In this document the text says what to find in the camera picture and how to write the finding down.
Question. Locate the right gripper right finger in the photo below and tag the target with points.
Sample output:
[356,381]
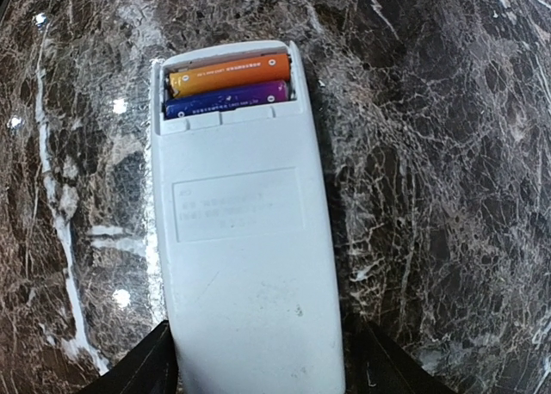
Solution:
[375,363]

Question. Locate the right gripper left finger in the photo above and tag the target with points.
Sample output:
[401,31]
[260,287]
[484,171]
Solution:
[150,367]

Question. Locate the white remote control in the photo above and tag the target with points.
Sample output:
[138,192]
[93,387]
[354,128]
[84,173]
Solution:
[244,237]

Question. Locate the blue purple battery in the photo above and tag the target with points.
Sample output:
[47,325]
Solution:
[227,99]

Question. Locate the orange battery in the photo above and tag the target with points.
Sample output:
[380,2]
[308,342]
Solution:
[235,73]

